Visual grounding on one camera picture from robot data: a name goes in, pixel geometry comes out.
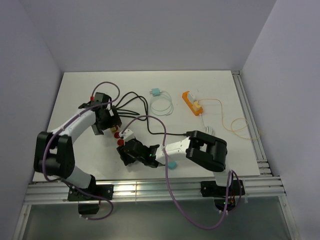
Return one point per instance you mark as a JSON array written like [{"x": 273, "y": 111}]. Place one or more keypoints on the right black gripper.
[{"x": 123, "y": 156}]

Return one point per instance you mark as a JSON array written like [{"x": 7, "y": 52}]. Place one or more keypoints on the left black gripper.
[{"x": 114, "y": 120}]

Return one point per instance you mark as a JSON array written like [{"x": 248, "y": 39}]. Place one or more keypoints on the beige red power strip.
[{"x": 116, "y": 137}]

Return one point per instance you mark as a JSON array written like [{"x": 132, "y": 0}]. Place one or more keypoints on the dark teal charger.
[{"x": 172, "y": 165}]

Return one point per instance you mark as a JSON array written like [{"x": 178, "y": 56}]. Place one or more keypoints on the tan yellow charger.
[{"x": 196, "y": 106}]

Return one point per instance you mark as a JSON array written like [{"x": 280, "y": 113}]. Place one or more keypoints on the white dual usb charger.
[{"x": 191, "y": 97}]

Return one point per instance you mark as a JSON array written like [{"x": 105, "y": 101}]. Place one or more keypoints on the yellow olive charger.
[{"x": 114, "y": 129}]

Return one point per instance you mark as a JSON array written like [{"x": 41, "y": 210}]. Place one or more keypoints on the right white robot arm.
[{"x": 205, "y": 150}]

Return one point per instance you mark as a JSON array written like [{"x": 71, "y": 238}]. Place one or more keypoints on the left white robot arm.
[{"x": 54, "y": 152}]

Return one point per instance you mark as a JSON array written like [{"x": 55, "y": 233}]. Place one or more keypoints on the light teal charger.
[{"x": 155, "y": 92}]

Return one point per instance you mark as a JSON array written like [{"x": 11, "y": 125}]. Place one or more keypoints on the orange power strip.
[{"x": 184, "y": 97}]

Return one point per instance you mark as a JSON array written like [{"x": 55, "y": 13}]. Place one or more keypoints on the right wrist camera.
[{"x": 127, "y": 135}]

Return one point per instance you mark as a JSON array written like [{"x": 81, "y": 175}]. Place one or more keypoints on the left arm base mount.
[{"x": 89, "y": 201}]

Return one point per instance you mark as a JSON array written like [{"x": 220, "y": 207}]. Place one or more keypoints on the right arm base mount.
[{"x": 211, "y": 189}]

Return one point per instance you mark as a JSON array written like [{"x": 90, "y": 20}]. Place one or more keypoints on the aluminium right rail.
[{"x": 261, "y": 158}]

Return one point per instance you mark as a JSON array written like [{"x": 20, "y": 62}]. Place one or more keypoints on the aluminium rail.
[
  {"x": 261, "y": 158},
  {"x": 42, "y": 193}
]

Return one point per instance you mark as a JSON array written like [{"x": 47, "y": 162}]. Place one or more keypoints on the aluminium front rail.
[{"x": 42, "y": 193}]

